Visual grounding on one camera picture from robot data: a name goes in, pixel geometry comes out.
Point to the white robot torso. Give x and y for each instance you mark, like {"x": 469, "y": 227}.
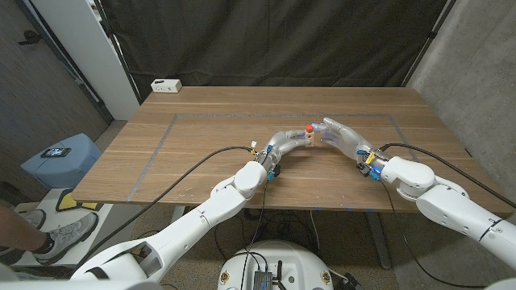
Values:
{"x": 278, "y": 255}

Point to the white pillar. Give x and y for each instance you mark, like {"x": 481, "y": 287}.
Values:
{"x": 88, "y": 52}

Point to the black backdrop curtain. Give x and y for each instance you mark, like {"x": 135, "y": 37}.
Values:
{"x": 282, "y": 40}

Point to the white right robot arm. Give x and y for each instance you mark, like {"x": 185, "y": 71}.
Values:
{"x": 447, "y": 197}

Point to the black backdrop stand pole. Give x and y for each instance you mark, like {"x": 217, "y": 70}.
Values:
{"x": 432, "y": 35}
{"x": 121, "y": 60}

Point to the blue stool with phone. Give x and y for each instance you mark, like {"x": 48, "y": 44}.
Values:
{"x": 68, "y": 171}

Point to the grey module on torso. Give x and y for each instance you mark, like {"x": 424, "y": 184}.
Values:
{"x": 262, "y": 280}

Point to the yellow black floor pedal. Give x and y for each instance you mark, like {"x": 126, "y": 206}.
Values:
{"x": 66, "y": 201}

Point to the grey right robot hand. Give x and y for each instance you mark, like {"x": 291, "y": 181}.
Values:
{"x": 344, "y": 139}

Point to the grey black sneaker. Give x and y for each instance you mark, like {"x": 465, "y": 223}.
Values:
{"x": 66, "y": 237}
{"x": 35, "y": 218}

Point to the wooden block with holes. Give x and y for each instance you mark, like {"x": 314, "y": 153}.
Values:
{"x": 309, "y": 139}

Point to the grey table leg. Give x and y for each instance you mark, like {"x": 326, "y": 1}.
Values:
{"x": 379, "y": 241}

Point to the white power strip box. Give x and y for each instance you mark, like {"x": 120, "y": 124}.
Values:
{"x": 166, "y": 85}

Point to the white table leg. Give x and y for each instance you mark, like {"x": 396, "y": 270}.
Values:
{"x": 177, "y": 212}

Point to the white floor platform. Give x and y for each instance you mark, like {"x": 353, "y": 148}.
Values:
{"x": 117, "y": 225}

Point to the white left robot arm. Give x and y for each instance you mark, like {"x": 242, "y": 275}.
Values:
{"x": 197, "y": 213}

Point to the person's bare leg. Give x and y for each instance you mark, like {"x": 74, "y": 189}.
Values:
{"x": 16, "y": 229}

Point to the black smartphone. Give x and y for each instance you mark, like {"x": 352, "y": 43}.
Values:
{"x": 55, "y": 152}

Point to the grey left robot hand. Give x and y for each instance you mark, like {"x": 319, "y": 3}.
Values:
{"x": 284, "y": 145}

